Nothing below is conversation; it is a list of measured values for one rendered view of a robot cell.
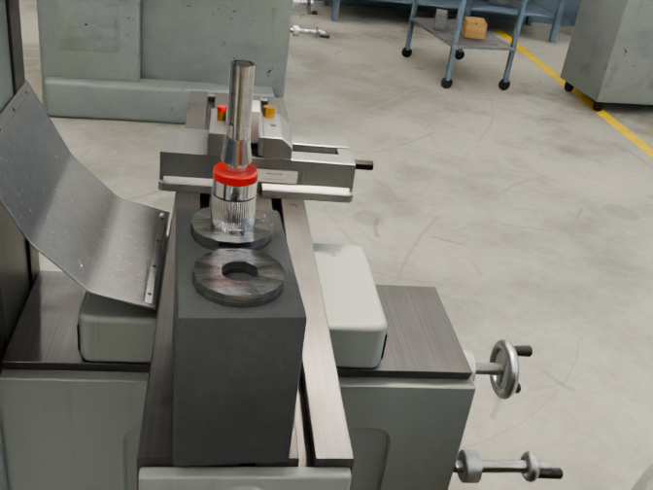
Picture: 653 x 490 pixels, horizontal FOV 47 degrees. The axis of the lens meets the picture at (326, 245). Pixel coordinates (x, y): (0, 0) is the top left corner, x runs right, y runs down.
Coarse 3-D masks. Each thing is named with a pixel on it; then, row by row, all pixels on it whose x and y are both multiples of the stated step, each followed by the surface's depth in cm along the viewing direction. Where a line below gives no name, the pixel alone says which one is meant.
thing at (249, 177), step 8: (216, 168) 78; (224, 168) 78; (248, 168) 79; (256, 168) 79; (216, 176) 77; (224, 176) 76; (232, 176) 76; (240, 176) 77; (248, 176) 77; (256, 176) 78; (224, 184) 77; (232, 184) 77; (240, 184) 77; (248, 184) 77
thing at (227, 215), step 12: (216, 192) 78; (228, 192) 77; (240, 192) 77; (252, 192) 78; (216, 204) 78; (228, 204) 78; (240, 204) 78; (252, 204) 79; (216, 216) 79; (228, 216) 78; (240, 216) 79; (252, 216) 80; (228, 228) 79; (240, 228) 79
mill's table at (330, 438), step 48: (192, 96) 176; (192, 192) 132; (288, 240) 121; (336, 384) 91; (144, 432) 80; (336, 432) 84; (144, 480) 76; (192, 480) 77; (240, 480) 78; (288, 480) 79; (336, 480) 79
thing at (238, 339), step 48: (192, 240) 80; (240, 240) 78; (192, 288) 72; (240, 288) 70; (288, 288) 74; (192, 336) 68; (240, 336) 69; (288, 336) 70; (192, 384) 71; (240, 384) 72; (288, 384) 73; (192, 432) 74; (240, 432) 75; (288, 432) 76
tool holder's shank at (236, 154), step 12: (240, 60) 74; (240, 72) 72; (252, 72) 73; (240, 84) 73; (252, 84) 73; (228, 96) 74; (240, 96) 73; (252, 96) 74; (228, 108) 74; (240, 108) 74; (228, 120) 75; (240, 120) 74; (228, 132) 75; (240, 132) 75; (228, 144) 76; (240, 144) 76; (228, 156) 76; (240, 156) 76; (228, 168) 77; (240, 168) 77
